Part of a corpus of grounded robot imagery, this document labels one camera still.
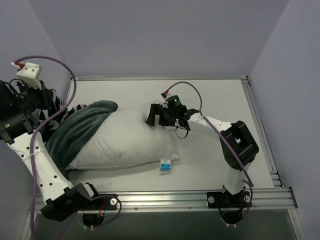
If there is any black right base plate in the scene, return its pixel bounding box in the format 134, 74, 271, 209
206, 190, 252, 209

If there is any aluminium rail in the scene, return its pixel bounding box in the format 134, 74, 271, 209
76, 76, 247, 82
27, 186, 298, 215
241, 76, 284, 189

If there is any purple cable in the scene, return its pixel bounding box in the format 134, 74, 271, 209
164, 81, 254, 224
14, 55, 123, 240

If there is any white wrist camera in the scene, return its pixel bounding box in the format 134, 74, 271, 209
161, 91, 172, 101
12, 62, 43, 90

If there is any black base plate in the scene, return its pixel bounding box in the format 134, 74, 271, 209
91, 193, 118, 211
206, 190, 252, 209

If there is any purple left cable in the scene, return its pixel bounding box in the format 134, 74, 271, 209
14, 55, 123, 240

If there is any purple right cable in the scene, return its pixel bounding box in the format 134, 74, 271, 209
164, 81, 254, 224

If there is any thin black right cable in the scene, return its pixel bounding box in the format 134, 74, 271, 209
159, 104, 192, 140

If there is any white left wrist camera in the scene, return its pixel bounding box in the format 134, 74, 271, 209
12, 62, 43, 90

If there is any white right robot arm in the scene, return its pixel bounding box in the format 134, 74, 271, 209
145, 95, 259, 207

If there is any grey green pillowcase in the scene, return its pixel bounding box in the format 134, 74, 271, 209
41, 100, 118, 172

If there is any aluminium right side rail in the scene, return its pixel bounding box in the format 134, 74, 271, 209
241, 76, 284, 189

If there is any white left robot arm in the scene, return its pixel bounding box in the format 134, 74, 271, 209
0, 81, 101, 222

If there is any white pillow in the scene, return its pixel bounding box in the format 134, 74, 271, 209
67, 102, 179, 170

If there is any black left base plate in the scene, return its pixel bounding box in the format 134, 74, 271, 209
91, 193, 118, 211

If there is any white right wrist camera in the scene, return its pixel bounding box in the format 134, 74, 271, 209
161, 91, 172, 101

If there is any aluminium back rail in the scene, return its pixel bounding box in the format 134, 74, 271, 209
76, 76, 247, 82

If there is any blue white pillow label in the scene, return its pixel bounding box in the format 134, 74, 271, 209
159, 159, 171, 171

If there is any zebra striped pillowcase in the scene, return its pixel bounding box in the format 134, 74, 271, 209
38, 89, 86, 135

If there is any aluminium front rail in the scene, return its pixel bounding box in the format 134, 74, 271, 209
27, 186, 298, 215

